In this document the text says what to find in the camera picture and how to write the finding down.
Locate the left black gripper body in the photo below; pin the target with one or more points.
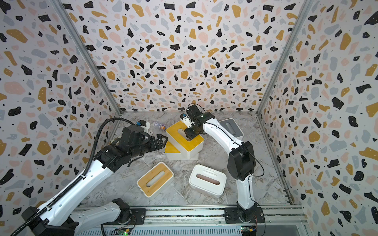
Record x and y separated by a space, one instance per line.
151 145

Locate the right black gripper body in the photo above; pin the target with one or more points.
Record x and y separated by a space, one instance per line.
192 132

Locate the yellow lid tissue box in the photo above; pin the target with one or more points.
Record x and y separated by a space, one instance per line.
174 154
178 139
155 180

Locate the grey lid tissue box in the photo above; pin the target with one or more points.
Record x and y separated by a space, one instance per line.
232 127

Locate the white pink tissue box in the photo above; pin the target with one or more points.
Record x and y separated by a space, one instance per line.
208 181

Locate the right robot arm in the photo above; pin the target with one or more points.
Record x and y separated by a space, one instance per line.
241 158

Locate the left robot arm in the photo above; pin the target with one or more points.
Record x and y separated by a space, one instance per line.
56 216

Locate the purple bunny toy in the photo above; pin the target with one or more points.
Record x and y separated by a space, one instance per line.
160 125

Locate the left green circuit board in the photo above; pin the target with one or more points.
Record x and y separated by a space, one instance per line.
121 232

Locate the green circuit board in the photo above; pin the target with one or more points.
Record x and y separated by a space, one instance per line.
121 232
249 231

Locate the right green circuit board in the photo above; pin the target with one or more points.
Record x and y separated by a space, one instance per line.
249 231

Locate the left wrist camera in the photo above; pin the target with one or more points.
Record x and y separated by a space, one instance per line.
144 124

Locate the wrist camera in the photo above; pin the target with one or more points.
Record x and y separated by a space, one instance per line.
144 124
186 120

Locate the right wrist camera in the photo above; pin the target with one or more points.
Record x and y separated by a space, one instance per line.
186 120

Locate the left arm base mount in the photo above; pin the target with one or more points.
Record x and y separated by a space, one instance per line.
135 216

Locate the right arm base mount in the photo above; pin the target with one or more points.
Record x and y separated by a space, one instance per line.
237 215

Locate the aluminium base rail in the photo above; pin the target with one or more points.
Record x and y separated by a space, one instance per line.
280 220

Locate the right aluminium corner post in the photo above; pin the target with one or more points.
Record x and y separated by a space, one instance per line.
307 4

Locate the aluminium corner post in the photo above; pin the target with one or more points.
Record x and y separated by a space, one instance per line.
307 4
61 12

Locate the left aluminium corner post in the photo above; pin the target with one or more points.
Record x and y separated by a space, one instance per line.
61 12

